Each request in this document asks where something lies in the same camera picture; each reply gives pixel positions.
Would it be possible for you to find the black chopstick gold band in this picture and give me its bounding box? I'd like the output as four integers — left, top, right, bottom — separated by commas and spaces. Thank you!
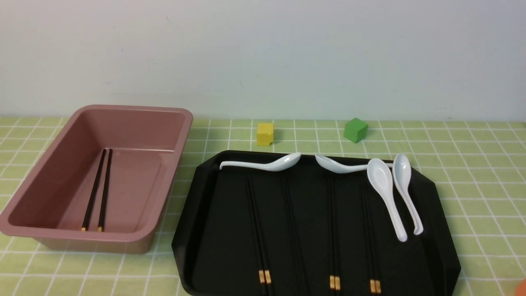
361, 180, 376, 296
247, 177, 274, 296
366, 185, 382, 296
245, 177, 267, 296
331, 178, 343, 296
327, 178, 336, 296

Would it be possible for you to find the yellow wooden cube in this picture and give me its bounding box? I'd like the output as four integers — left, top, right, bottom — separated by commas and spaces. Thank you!
256, 123, 274, 146

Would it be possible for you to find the white ceramic spoon left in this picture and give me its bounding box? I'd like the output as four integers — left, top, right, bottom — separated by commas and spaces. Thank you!
219, 152, 302, 172

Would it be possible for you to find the white ceramic spoon middle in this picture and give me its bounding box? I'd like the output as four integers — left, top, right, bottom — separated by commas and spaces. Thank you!
314, 154, 368, 174

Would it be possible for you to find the black plastic serving tray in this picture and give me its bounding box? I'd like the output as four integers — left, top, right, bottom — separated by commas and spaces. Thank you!
172, 150, 461, 296

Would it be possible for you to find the green wooden cube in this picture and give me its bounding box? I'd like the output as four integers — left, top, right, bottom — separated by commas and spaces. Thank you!
343, 118, 368, 143

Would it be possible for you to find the white ceramic spoon large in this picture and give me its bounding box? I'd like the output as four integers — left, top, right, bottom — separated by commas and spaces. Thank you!
367, 159, 408, 242

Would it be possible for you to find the white ceramic spoon right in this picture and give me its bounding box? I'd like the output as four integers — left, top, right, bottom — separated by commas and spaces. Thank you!
392, 154, 423, 236

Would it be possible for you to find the pink rectangular plastic bin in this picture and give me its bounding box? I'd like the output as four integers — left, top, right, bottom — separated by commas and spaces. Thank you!
1, 105, 192, 254

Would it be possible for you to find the black chopstick in bin left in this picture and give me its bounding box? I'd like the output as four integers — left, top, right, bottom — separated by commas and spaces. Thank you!
81, 149, 107, 231

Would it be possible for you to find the black chopstick in bin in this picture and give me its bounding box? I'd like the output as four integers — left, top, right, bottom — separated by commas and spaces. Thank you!
97, 148, 113, 232
81, 149, 107, 231

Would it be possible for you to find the black chopstick in bin right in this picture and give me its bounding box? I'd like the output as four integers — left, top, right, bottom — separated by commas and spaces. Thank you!
97, 148, 113, 232

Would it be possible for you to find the green checkered tablecloth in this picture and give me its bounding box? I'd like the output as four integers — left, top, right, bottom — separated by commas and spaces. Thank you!
0, 118, 526, 296

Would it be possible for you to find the orange object at corner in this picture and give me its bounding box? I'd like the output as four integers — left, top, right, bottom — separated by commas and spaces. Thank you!
514, 279, 526, 296

